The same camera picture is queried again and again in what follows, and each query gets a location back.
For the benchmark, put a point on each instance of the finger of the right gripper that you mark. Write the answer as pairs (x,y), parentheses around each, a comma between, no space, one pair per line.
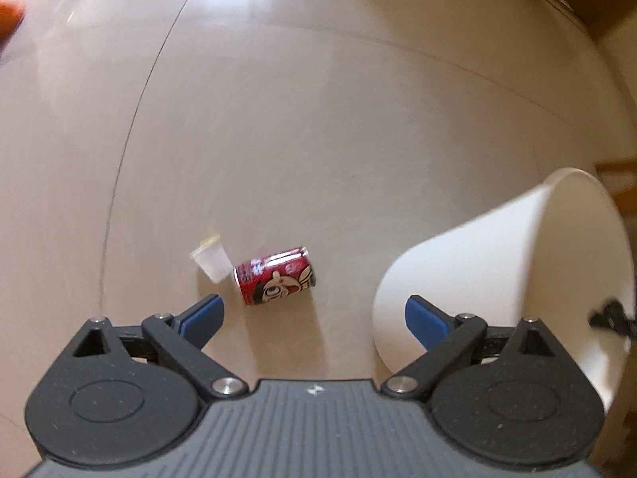
(612,317)

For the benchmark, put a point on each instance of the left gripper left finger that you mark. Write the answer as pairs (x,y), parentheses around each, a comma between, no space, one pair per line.
(125,394)

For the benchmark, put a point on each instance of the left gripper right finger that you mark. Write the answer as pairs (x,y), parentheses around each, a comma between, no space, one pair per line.
(509,396)

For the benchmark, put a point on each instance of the white plastic waste bin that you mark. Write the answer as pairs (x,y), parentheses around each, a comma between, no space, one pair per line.
(558,252)

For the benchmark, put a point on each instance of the clear plastic cup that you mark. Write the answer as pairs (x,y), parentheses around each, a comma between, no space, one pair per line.
(212,259)

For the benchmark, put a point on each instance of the red drink can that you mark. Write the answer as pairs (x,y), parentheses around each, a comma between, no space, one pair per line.
(277,276)

